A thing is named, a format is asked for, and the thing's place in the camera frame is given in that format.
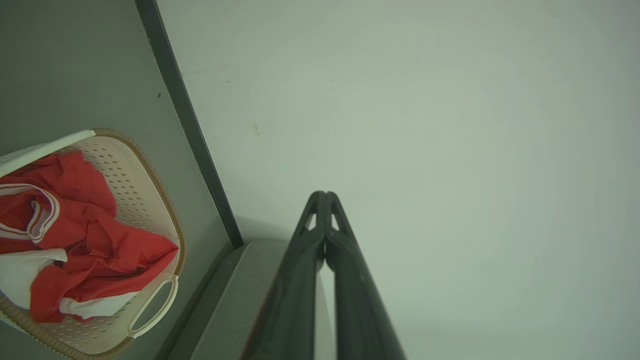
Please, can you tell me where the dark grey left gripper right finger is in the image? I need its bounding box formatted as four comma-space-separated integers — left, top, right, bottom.
324, 191, 406, 360

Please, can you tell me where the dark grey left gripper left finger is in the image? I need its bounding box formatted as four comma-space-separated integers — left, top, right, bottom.
241, 190, 326, 360

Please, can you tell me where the red garment with white stripe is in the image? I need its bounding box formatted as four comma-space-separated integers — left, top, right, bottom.
0, 151, 180, 324

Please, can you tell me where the cream perforated laundry basket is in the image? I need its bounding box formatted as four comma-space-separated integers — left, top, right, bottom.
0, 128, 187, 360

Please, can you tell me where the black baseboard strip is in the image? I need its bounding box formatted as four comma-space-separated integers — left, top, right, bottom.
134, 0, 246, 250

